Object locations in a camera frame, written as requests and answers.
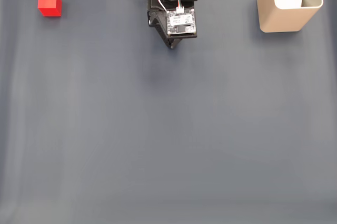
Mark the red cube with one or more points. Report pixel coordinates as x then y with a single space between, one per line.
48 4

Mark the beige rounded square box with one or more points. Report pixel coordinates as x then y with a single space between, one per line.
276 19

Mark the dark blue mat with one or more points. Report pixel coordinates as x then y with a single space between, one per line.
168 129

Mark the white camera circuit board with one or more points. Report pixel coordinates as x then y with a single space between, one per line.
181 22

